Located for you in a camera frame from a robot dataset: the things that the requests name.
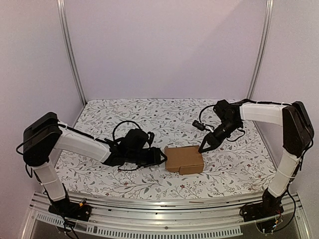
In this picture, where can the aluminium frame post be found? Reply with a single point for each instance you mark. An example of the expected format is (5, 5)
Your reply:
(69, 51)
(262, 48)

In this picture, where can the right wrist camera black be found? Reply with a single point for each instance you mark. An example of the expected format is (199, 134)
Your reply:
(202, 127)

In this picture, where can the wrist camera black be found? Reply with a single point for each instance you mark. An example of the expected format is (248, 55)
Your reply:
(150, 138)
(202, 127)

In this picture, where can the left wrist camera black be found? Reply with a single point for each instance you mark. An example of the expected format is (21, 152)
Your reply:
(150, 138)

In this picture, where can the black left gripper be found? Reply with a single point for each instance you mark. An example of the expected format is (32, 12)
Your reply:
(155, 158)

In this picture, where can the front aluminium rail base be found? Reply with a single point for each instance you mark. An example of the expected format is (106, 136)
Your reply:
(115, 218)

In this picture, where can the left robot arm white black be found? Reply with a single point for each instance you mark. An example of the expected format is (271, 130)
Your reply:
(49, 133)

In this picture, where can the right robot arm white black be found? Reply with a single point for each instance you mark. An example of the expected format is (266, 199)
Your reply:
(297, 133)

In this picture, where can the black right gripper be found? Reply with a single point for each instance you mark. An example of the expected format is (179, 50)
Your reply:
(214, 136)

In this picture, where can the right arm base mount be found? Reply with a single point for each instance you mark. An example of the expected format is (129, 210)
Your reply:
(270, 206)

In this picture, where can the left aluminium frame post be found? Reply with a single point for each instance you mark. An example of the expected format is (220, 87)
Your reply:
(69, 51)

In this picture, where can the brown cardboard box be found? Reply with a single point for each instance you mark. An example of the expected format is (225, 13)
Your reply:
(184, 160)

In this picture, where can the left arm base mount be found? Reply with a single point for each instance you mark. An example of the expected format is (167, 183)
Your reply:
(74, 210)

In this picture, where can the floral patterned table mat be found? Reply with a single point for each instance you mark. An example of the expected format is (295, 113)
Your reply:
(240, 165)

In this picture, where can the right aluminium frame post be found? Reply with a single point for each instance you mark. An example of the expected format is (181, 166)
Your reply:
(262, 48)

